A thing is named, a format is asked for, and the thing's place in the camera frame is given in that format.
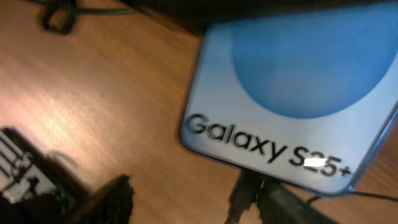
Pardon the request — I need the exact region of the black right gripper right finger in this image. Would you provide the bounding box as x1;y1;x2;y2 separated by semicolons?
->
257;179;337;224

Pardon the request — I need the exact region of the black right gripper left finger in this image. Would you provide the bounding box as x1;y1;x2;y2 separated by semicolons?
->
67;174;134;224

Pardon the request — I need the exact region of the black charging cable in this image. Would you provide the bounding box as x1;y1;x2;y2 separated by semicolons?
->
223;169;398;224

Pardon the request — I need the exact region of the blue screen smartphone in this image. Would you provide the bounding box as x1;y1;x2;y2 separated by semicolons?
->
179;1;397;196

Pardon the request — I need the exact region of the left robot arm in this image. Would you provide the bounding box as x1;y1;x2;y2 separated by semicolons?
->
1;126;89;223

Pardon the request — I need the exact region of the black left camera cable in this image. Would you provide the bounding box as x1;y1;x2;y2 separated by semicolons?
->
27;0;136;35

